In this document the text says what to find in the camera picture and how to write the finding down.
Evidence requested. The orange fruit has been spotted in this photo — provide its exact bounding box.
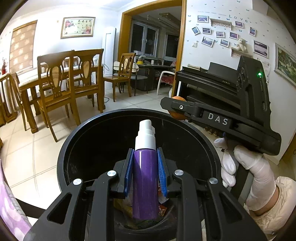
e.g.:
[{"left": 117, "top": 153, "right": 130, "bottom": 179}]
[{"left": 169, "top": 95, "right": 187, "bottom": 121}]

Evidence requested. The black round trash bin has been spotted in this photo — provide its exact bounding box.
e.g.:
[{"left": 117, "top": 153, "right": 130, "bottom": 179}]
[{"left": 57, "top": 108, "right": 223, "bottom": 237}]

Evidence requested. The purple spray bottle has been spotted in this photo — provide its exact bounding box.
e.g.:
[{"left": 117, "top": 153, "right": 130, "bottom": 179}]
[{"left": 132, "top": 120, "right": 159, "bottom": 220}]

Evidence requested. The cream sleeve right forearm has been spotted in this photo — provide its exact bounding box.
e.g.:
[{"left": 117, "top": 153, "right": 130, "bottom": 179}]
[{"left": 244, "top": 176, "right": 296, "bottom": 240}]

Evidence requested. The dark desk in back room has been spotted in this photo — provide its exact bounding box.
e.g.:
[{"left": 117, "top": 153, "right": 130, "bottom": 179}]
[{"left": 135, "top": 64, "right": 175, "bottom": 92}]

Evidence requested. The white-gloved right hand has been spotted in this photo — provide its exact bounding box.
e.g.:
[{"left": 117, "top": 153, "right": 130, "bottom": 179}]
[{"left": 214, "top": 138, "right": 279, "bottom": 216}]

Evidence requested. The pink purple sofa cloth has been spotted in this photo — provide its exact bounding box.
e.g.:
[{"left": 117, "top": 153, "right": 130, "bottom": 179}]
[{"left": 1, "top": 165, "right": 32, "bottom": 241}]

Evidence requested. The black upright piano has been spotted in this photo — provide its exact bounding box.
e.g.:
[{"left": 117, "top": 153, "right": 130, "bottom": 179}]
[{"left": 176, "top": 62, "right": 240, "bottom": 114}]

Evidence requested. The white teddy bear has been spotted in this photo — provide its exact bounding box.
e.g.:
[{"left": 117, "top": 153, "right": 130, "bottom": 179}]
[{"left": 236, "top": 38, "right": 248, "bottom": 53}]

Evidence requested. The white plastic chair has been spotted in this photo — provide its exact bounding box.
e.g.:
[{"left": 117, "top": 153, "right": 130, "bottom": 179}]
[{"left": 157, "top": 71, "right": 175, "bottom": 95}]

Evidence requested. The wooden chair near doorway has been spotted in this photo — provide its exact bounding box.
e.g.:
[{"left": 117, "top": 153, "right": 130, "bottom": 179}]
[{"left": 103, "top": 53, "right": 135, "bottom": 102}]

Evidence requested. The wooden dining table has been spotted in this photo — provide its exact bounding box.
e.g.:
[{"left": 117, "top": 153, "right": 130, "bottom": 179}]
[{"left": 17, "top": 65, "right": 100, "bottom": 134}]

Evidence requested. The far left wooden chair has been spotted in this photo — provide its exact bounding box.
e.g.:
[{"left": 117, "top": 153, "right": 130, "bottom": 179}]
[{"left": 1, "top": 73, "right": 27, "bottom": 131}]

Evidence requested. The front left wooden chair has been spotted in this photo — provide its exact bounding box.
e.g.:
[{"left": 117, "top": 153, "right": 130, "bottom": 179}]
[{"left": 37, "top": 50, "right": 81, "bottom": 142}]

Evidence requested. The front right wooden chair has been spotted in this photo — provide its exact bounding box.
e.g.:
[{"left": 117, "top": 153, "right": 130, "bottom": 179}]
[{"left": 71, "top": 49, "right": 104, "bottom": 113}]

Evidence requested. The white standing air conditioner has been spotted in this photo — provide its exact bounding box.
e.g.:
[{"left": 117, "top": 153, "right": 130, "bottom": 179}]
[{"left": 102, "top": 26, "right": 116, "bottom": 76}]

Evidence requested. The brown patterned window blind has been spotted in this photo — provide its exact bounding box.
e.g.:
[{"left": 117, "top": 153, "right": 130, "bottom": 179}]
[{"left": 9, "top": 20, "right": 37, "bottom": 73}]

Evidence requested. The framed floral picture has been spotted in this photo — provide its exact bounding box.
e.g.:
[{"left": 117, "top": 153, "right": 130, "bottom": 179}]
[{"left": 61, "top": 16, "right": 95, "bottom": 39}]

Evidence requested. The orange wooden door frame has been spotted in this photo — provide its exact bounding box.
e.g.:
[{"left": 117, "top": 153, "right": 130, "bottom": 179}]
[{"left": 117, "top": 0, "right": 188, "bottom": 98}]

